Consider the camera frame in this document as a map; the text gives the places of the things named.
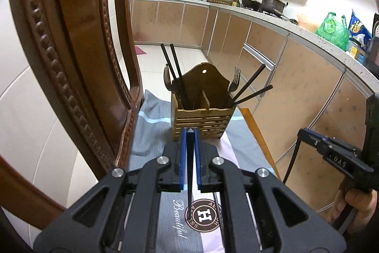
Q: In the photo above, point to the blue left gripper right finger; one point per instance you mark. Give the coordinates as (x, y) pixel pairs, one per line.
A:
(197, 157)

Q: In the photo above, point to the grey striped cloth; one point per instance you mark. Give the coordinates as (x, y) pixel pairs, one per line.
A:
(152, 133)

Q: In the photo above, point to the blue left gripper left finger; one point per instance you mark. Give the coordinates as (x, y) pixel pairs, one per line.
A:
(182, 157)

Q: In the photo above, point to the black cooking pot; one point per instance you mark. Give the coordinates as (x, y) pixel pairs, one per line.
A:
(271, 5)

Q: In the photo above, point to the pink floor mat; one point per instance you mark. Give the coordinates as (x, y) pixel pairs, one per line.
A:
(139, 51)

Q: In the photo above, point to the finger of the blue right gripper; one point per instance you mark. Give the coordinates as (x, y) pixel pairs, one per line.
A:
(309, 136)

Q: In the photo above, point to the green plastic bag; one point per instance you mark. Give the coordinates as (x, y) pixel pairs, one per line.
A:
(334, 31)

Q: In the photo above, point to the kitchen cabinets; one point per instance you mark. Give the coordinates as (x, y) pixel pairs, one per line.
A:
(315, 84)

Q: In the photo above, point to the right hand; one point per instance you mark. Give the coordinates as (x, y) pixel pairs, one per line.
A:
(364, 203)

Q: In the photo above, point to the blue snack bag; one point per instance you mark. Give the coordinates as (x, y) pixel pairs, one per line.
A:
(358, 31)

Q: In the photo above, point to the metal fork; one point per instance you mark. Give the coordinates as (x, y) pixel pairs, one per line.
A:
(234, 84)

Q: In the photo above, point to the wooden utensil holder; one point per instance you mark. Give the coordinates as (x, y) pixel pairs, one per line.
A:
(207, 89)

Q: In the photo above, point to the black wok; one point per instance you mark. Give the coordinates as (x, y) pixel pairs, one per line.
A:
(251, 5)

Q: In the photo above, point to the dark spoon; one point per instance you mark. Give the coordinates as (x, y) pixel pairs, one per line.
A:
(168, 83)

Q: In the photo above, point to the carved wooden chair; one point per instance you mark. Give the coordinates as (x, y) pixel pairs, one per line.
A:
(83, 55)

